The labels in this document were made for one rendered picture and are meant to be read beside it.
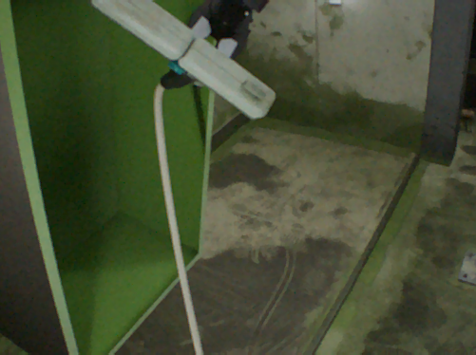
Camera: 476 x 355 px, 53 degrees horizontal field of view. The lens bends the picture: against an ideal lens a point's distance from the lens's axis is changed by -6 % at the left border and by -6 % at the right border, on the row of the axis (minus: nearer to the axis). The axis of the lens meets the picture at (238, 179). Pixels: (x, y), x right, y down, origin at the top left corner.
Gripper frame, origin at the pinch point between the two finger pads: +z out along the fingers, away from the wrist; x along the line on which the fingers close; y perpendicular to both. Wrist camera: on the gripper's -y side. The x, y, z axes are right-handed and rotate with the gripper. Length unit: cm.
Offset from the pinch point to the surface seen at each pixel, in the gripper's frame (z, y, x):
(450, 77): -119, 110, -136
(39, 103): 11, 58, 17
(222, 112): -59, 211, -72
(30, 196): 29.4, 13.7, 9.5
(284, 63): -101, 190, -82
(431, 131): -99, 129, -155
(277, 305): 24, 97, -97
